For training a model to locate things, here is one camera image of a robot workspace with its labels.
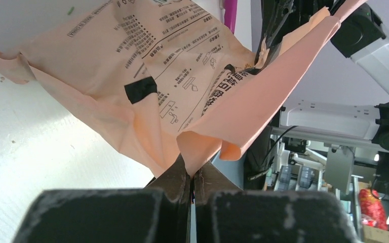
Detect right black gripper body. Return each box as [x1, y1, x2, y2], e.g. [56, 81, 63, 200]
[255, 0, 334, 67]

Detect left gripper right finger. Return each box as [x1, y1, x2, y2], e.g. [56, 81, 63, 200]
[194, 163, 359, 242]

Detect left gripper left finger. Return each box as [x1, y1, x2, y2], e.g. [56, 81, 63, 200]
[13, 156, 191, 242]

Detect magenta plastic scoop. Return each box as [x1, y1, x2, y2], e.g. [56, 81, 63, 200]
[221, 0, 238, 33]

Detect cat litter bag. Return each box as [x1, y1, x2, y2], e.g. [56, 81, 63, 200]
[0, 1, 362, 176]

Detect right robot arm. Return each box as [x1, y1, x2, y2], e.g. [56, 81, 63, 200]
[271, 2, 389, 152]

